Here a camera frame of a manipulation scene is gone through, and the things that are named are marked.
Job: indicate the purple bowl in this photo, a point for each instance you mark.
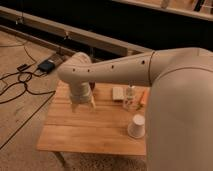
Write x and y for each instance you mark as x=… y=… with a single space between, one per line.
x=92 y=85

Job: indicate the black power adapter box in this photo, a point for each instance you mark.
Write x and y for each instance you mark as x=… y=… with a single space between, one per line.
x=46 y=66

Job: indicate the wooden table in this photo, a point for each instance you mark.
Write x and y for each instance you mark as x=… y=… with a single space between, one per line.
x=101 y=130

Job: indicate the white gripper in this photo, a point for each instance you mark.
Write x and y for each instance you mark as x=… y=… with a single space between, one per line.
x=81 y=93

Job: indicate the small black plug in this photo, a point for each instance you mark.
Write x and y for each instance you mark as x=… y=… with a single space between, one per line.
x=23 y=67

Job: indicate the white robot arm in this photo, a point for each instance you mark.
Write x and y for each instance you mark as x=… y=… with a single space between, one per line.
x=179 y=113

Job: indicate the white paper cup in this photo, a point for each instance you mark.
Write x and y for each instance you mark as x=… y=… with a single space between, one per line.
x=136 y=127

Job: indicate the clear plastic bottle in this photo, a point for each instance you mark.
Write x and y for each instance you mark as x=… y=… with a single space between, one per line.
x=129 y=97

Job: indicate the orange carrot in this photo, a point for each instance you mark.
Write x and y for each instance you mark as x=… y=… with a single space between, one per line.
x=143 y=99

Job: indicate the wooden rail beam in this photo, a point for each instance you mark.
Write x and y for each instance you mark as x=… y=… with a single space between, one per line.
x=79 y=35

